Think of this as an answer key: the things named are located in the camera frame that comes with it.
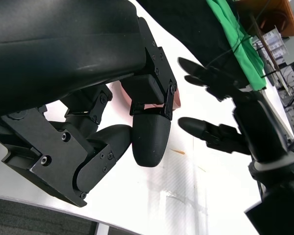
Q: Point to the black table backdrop cloth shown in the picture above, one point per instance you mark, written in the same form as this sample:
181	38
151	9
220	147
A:
186	29

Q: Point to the grey fabric chair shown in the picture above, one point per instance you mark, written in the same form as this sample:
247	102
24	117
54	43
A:
39	218

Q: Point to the thin orange sliver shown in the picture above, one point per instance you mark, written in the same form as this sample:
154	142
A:
178	151

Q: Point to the pink plastic bowl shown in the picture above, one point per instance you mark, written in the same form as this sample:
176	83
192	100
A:
177	96
152	106

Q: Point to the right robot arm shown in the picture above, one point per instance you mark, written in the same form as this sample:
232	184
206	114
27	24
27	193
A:
279	176

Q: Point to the green cloth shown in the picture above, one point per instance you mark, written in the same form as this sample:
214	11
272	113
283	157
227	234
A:
237	44

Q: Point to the orange wooden stool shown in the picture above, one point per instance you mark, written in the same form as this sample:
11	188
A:
272	17

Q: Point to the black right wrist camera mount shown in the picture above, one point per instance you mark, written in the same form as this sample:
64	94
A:
279	215

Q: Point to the small parts drawer cabinet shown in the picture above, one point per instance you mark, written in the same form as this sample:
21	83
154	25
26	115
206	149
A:
275	41

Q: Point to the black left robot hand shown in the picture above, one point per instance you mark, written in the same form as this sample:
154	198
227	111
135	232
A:
51	61

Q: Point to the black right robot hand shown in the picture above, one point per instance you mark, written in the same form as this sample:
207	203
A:
257	127

